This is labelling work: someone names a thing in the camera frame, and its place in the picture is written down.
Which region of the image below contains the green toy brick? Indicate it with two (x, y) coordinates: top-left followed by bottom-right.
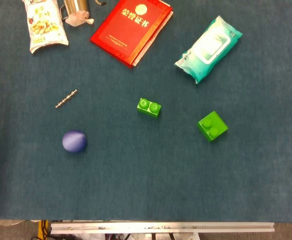
(197, 110), (229, 143)
(136, 97), (162, 119)

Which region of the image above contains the blue purple ball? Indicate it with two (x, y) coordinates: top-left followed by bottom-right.
(61, 129), (88, 154)

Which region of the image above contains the white snack bag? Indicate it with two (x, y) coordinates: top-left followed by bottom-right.
(23, 0), (69, 55)

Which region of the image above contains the blue felt table cloth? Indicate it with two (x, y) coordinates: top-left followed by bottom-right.
(0, 0), (292, 222)

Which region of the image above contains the stainless steel cup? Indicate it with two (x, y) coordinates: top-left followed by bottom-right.
(59, 0), (90, 20)

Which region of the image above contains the red certificate book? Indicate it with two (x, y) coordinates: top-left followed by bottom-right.
(89, 0), (174, 69)

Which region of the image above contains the teal wet wipes pack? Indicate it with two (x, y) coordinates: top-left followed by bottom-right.
(173, 15), (243, 85)

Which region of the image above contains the metal bead chain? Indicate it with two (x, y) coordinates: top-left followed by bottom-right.
(55, 89), (78, 109)

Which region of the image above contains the aluminium profile rail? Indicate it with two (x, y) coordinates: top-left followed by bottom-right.
(50, 221), (276, 235)

